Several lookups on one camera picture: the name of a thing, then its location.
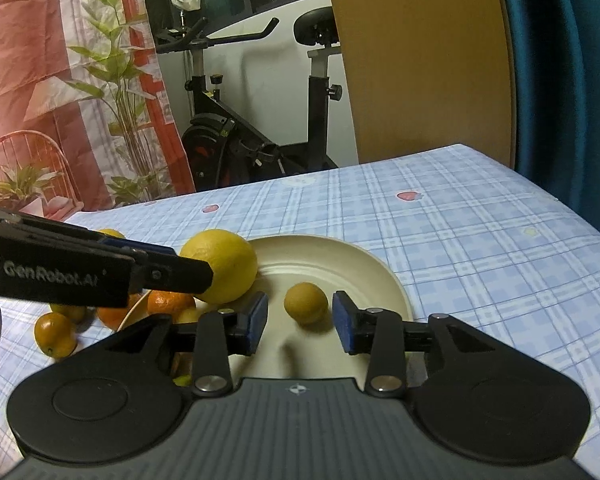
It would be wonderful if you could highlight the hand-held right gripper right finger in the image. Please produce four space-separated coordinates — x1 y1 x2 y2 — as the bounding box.
332 290 498 397

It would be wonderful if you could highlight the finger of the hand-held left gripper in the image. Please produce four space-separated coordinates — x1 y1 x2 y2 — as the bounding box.
130 251 215 296
99 237 176 257

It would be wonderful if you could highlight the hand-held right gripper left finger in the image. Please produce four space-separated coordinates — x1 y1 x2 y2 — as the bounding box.
102 291 270 397

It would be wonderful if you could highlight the small yellow-brown fruit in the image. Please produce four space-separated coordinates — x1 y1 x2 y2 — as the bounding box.
284 282 329 325

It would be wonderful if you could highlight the beige plate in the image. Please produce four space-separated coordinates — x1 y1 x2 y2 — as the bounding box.
115 235 415 381

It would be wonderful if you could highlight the yellowish orange citrus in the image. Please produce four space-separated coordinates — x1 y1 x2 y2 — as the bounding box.
34 312 78 358

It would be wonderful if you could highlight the orange mandarin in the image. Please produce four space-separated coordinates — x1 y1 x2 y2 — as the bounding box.
96 306 143 332
147 290 197 317
172 352 196 376

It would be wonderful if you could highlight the green apple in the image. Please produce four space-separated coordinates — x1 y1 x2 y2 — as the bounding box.
50 304 88 323

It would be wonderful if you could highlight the black exercise bike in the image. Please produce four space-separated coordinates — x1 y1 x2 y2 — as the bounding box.
152 7 343 193

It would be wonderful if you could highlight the blue plaid tablecloth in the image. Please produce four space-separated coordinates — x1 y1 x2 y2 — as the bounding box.
0 144 600 480

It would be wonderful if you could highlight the red printed plant curtain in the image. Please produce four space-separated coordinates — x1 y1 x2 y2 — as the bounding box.
0 0 196 226

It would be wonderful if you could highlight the brown wooden board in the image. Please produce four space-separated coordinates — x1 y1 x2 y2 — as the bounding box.
320 0 516 166

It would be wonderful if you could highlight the blue curtain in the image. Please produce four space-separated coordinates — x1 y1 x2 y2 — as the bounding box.
495 0 600 256

